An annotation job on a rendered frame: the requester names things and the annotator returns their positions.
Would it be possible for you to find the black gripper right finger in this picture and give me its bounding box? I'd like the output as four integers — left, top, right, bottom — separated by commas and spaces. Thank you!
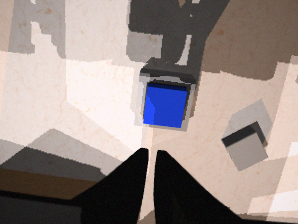
153, 150, 298, 224

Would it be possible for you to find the blue button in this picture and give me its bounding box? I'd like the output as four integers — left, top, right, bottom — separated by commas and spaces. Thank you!
134, 68, 197, 132

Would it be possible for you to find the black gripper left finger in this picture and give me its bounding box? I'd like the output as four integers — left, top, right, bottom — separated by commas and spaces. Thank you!
0, 148, 149, 224

